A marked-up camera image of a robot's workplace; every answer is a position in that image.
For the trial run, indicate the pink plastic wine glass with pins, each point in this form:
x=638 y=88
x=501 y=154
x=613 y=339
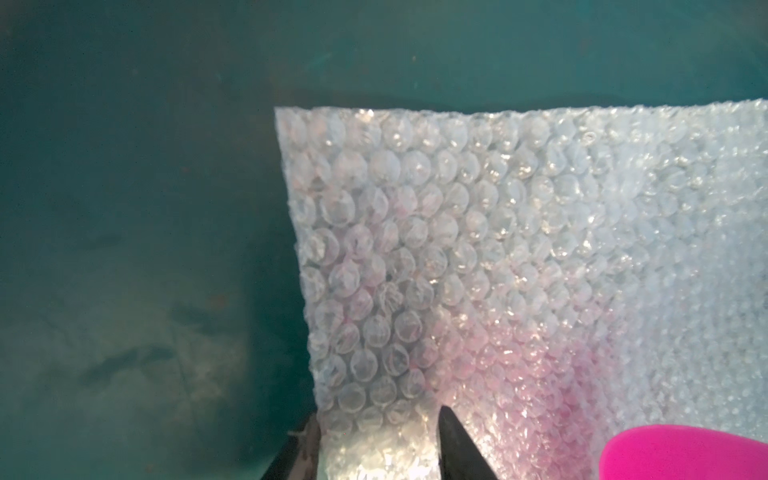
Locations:
x=682 y=452

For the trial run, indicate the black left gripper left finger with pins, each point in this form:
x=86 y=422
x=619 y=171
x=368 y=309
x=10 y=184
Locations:
x=299 y=457

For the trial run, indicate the clear bubble wrap sheet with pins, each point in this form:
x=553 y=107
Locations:
x=555 y=277

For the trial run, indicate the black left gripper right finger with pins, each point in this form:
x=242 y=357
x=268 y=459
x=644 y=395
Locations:
x=459 y=457

